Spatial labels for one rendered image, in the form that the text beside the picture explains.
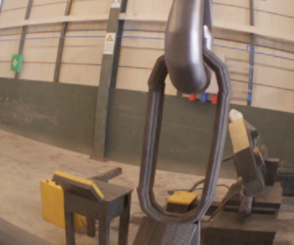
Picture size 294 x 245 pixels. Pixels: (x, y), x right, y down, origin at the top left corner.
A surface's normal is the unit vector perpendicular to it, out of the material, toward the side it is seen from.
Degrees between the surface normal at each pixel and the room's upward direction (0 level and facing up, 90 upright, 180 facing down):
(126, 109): 90
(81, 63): 90
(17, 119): 90
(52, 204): 90
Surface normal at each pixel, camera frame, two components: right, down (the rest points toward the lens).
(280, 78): -0.35, 0.04
